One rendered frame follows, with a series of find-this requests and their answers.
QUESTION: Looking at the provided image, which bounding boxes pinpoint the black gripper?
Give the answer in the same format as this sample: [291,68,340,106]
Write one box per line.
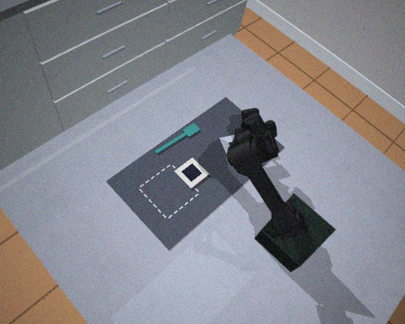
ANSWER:
[241,108,260,129]

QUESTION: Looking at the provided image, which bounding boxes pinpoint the grey tile with dark square top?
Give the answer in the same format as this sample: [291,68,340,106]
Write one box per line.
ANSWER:
[175,158,209,189]

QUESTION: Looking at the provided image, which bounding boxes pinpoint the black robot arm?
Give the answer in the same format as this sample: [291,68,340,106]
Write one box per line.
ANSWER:
[226,112,310,240]

